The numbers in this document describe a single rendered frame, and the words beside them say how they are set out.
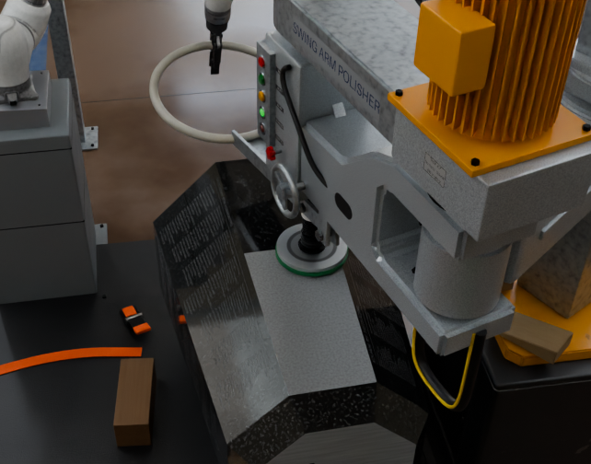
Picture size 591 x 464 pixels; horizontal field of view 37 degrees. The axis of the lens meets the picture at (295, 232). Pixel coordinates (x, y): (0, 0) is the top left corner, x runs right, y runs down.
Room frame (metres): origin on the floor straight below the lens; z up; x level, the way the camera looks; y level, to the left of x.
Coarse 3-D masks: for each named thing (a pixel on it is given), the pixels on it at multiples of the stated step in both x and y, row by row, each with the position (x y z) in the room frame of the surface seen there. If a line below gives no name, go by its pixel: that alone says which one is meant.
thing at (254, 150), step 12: (240, 144) 2.30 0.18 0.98; (252, 144) 2.35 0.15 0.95; (264, 144) 2.34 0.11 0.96; (252, 156) 2.22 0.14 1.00; (264, 156) 2.26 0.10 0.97; (264, 168) 2.15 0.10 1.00; (300, 204) 1.92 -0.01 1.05; (312, 204) 1.90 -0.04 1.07; (312, 216) 1.87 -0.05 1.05; (336, 240) 1.76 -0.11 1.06
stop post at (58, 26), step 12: (48, 0) 3.66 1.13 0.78; (60, 0) 3.67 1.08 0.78; (60, 12) 3.67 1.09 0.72; (48, 24) 3.66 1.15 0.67; (60, 24) 3.66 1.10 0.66; (60, 36) 3.66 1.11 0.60; (60, 48) 3.66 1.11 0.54; (60, 60) 3.66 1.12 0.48; (72, 60) 3.67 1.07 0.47; (60, 72) 3.66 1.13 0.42; (72, 72) 3.67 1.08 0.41; (72, 84) 3.67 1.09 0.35; (84, 132) 3.69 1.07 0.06; (96, 132) 3.76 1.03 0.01; (84, 144) 3.65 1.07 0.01; (96, 144) 3.66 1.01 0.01
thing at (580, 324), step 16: (528, 304) 1.82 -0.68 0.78; (544, 304) 1.83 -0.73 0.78; (544, 320) 1.76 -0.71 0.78; (560, 320) 1.76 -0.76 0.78; (576, 320) 1.76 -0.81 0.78; (496, 336) 1.72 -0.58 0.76; (576, 336) 1.70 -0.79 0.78; (512, 352) 1.64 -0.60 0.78; (528, 352) 1.64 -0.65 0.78; (576, 352) 1.65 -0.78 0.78
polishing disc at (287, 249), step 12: (288, 228) 2.07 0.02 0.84; (300, 228) 2.07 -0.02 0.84; (288, 240) 2.01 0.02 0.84; (288, 252) 1.96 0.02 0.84; (300, 252) 1.96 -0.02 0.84; (324, 252) 1.96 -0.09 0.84; (336, 252) 1.96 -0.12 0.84; (288, 264) 1.91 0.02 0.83; (300, 264) 1.91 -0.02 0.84; (312, 264) 1.91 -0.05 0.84; (324, 264) 1.91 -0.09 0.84; (336, 264) 1.92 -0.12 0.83
